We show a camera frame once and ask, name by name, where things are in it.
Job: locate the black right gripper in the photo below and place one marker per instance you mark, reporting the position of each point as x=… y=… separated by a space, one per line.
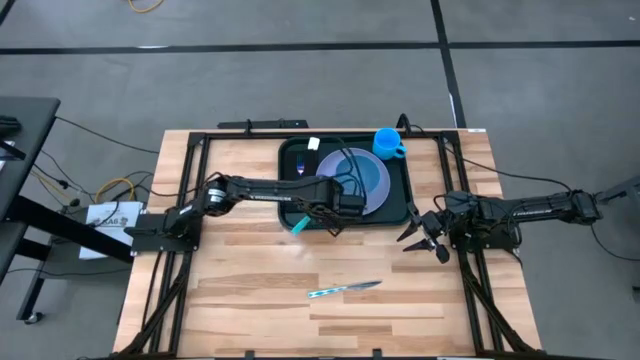
x=435 y=225

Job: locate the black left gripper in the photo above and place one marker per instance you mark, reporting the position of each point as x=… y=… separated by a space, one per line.
x=350 y=202

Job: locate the lilac round plate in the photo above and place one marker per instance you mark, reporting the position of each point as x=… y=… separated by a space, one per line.
x=380 y=185

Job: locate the dark green plastic tray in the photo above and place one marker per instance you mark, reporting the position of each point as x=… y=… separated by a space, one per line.
x=400 y=175

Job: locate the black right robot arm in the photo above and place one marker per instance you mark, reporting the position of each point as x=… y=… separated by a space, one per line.
x=540 y=207

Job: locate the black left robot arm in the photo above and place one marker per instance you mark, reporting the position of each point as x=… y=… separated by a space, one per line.
x=280 y=189

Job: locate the bright blue plastic cup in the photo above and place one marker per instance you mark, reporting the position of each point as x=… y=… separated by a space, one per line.
x=386 y=142

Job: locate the long black bar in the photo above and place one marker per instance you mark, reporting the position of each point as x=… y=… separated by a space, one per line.
x=260 y=123

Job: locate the white label sticker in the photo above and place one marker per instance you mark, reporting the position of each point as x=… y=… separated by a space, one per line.
x=476 y=130

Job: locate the black edge clamp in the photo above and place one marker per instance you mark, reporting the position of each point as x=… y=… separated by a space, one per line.
x=248 y=354
x=377 y=354

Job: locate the grey furniture piece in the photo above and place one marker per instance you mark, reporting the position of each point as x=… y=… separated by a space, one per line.
x=622 y=192

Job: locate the white printed paper sheet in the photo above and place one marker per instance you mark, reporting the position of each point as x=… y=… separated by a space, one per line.
x=95 y=210

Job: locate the black desk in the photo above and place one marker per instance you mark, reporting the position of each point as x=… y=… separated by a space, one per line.
x=25 y=130

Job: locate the black flat device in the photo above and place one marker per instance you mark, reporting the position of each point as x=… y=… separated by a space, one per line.
x=7 y=125

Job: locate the black aluminium table frame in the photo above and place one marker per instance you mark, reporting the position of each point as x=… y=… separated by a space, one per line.
x=240 y=135

